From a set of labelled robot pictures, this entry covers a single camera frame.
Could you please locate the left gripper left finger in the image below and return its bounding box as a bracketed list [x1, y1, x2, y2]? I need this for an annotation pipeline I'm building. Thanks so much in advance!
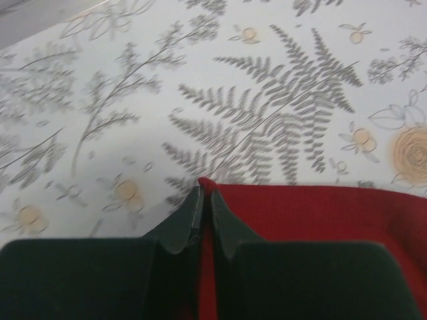
[1, 187, 204, 319]

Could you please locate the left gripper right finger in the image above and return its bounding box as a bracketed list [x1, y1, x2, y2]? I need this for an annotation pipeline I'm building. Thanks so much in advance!
[211, 190, 424, 319]

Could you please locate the dark red t shirt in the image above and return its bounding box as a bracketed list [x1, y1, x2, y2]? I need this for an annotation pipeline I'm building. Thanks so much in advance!
[198, 177, 426, 315]

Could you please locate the floral patterned table mat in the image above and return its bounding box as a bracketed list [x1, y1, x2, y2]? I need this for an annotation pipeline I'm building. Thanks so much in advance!
[1, 1, 426, 243]

